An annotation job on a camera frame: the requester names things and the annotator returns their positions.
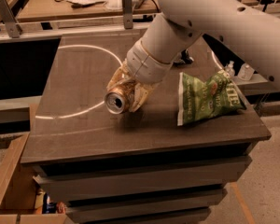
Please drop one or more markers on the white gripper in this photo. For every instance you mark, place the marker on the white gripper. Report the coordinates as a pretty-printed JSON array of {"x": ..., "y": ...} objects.
[{"x": 145, "y": 66}]

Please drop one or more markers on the orange soda can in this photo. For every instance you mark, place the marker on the orange soda can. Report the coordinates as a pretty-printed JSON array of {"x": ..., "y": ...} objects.
[{"x": 120, "y": 96}]

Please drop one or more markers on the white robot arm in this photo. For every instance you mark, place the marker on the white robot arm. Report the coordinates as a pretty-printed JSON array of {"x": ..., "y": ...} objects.
[{"x": 252, "y": 35}]

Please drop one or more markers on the blue chip bag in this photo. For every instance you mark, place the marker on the blue chip bag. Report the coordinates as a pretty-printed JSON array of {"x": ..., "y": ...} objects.
[{"x": 183, "y": 58}]

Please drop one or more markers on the green chip bag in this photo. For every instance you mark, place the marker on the green chip bag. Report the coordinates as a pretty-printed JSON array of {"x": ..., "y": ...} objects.
[{"x": 198, "y": 100}]

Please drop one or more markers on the grey drawer cabinet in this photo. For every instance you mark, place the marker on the grey drawer cabinet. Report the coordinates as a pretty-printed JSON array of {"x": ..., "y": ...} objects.
[{"x": 133, "y": 168}]

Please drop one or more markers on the white paper on desk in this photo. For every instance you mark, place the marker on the white paper on desk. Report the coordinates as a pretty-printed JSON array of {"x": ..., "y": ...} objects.
[{"x": 84, "y": 3}]

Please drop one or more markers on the clear sanitizer bottle left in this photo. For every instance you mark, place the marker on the clear sanitizer bottle left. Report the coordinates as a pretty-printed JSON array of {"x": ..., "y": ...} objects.
[{"x": 229, "y": 69}]

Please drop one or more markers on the clear sanitizer bottle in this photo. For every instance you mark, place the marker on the clear sanitizer bottle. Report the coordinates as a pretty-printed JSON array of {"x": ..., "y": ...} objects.
[
  {"x": 246, "y": 72},
  {"x": 229, "y": 69}
]

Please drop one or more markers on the clear sanitizer bottle right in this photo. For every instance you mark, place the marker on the clear sanitizer bottle right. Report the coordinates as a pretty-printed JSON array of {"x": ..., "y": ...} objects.
[{"x": 246, "y": 72}]

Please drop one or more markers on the cardboard box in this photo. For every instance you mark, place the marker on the cardboard box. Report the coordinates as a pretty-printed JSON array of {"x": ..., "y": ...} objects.
[{"x": 17, "y": 190}]

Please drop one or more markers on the metal bracket middle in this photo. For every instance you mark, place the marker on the metal bracket middle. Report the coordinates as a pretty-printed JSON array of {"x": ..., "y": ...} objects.
[{"x": 127, "y": 10}]

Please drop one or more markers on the metal bracket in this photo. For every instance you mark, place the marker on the metal bracket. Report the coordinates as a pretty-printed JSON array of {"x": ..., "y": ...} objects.
[
  {"x": 12, "y": 27},
  {"x": 127, "y": 10}
]

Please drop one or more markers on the metal bracket left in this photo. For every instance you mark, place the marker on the metal bracket left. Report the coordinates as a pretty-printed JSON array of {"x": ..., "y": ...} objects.
[{"x": 12, "y": 27}]

